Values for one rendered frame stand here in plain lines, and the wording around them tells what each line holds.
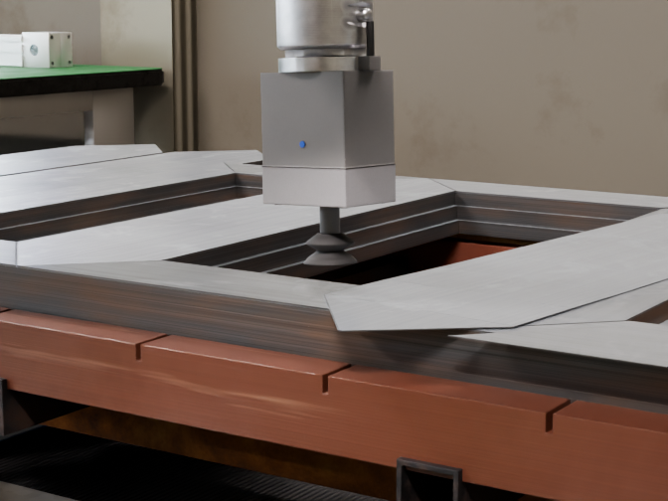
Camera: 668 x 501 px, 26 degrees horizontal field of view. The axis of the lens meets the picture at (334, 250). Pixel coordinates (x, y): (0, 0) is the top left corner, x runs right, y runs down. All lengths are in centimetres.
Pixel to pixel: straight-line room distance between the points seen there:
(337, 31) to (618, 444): 37
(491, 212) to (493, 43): 230
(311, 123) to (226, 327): 19
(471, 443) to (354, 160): 24
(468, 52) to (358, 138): 298
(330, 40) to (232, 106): 346
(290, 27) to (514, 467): 37
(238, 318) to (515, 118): 289
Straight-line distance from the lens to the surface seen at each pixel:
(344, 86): 109
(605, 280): 124
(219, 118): 460
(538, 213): 173
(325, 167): 110
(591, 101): 391
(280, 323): 114
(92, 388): 122
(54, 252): 137
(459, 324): 106
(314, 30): 110
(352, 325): 105
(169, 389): 117
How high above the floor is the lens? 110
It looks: 10 degrees down
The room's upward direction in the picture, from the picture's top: straight up
